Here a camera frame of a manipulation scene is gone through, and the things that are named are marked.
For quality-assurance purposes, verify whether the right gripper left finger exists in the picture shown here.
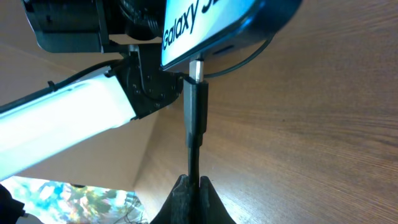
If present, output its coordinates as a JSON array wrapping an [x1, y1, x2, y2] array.
[[150, 174, 192, 224]]

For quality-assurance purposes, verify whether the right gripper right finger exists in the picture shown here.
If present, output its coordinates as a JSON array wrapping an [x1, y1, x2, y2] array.
[[199, 176, 236, 224]]

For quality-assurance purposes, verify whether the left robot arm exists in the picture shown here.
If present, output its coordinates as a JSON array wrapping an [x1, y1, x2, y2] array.
[[1, 0, 183, 179]]

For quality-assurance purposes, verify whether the black USB charging cable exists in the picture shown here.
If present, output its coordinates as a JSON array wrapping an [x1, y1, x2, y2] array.
[[183, 58, 209, 187]]

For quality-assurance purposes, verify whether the colourful floor mat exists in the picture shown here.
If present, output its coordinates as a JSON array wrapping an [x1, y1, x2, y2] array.
[[1, 176, 149, 223]]

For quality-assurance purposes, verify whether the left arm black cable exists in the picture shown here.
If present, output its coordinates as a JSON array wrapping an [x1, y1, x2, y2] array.
[[0, 34, 276, 114]]

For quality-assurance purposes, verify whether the blue Galaxy smartphone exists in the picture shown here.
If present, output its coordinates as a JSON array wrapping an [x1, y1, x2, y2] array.
[[160, 0, 302, 72]]

